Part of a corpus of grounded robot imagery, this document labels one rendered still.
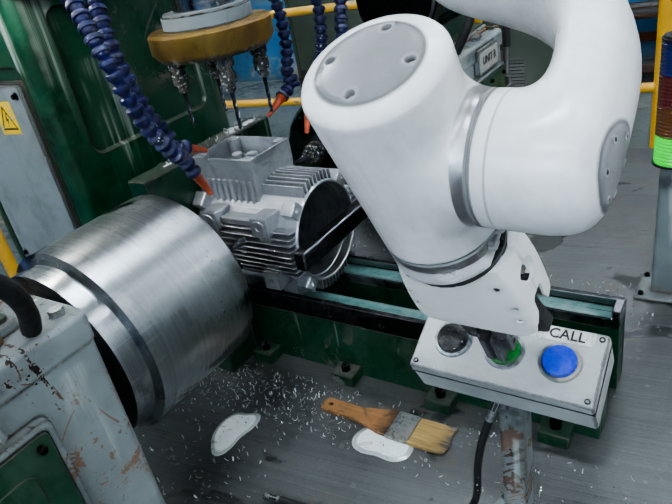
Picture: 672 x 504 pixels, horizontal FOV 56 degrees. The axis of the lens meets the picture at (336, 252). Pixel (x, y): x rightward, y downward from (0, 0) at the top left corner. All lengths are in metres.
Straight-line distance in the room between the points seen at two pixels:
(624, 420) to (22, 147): 0.97
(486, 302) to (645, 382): 0.55
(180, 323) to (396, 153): 0.46
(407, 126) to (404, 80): 0.02
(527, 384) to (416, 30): 0.35
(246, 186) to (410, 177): 0.65
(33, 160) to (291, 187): 0.42
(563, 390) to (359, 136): 0.34
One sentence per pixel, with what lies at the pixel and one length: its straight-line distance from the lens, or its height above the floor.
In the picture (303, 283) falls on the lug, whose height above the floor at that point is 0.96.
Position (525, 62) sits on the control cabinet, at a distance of 4.01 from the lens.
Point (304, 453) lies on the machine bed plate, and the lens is 0.91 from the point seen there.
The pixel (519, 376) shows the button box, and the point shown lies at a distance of 0.59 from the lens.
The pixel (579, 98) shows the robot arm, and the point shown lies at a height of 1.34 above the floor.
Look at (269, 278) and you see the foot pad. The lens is 0.96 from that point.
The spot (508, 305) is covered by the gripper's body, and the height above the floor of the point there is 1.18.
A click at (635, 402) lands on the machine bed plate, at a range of 0.96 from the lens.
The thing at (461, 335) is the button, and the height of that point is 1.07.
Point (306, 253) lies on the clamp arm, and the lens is 0.89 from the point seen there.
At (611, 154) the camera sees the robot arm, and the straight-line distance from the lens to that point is 0.33.
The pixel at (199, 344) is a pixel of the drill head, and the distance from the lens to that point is 0.76.
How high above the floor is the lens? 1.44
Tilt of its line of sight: 28 degrees down
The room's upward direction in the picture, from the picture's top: 11 degrees counter-clockwise
